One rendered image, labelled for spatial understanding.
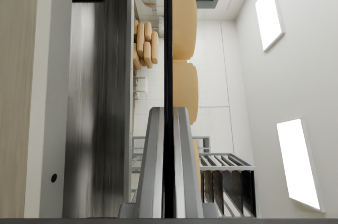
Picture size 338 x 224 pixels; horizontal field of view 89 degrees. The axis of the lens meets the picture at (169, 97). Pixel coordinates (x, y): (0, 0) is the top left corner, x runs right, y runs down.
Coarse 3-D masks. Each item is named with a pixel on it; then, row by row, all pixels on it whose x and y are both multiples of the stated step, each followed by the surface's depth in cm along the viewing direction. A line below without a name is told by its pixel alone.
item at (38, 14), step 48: (0, 0) 14; (48, 0) 14; (0, 48) 14; (48, 48) 14; (0, 96) 14; (48, 96) 14; (0, 144) 13; (48, 144) 14; (0, 192) 13; (48, 192) 14
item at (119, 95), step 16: (112, 0) 45; (128, 0) 45; (112, 16) 44; (128, 16) 44; (112, 32) 44; (128, 32) 44; (112, 48) 44; (128, 48) 44; (112, 64) 43; (128, 64) 43; (112, 80) 43; (128, 80) 43; (112, 96) 43; (128, 96) 43; (112, 112) 42; (128, 112) 42; (112, 128) 42; (128, 128) 42; (112, 144) 42; (128, 144) 42; (112, 160) 42; (128, 160) 41; (112, 176) 41; (128, 176) 41; (112, 192) 41; (128, 192) 41; (112, 208) 41
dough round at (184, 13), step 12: (180, 0) 12; (192, 0) 12; (180, 12) 12; (192, 12) 12; (180, 24) 12; (192, 24) 12; (180, 36) 12; (192, 36) 12; (180, 48) 13; (192, 48) 13
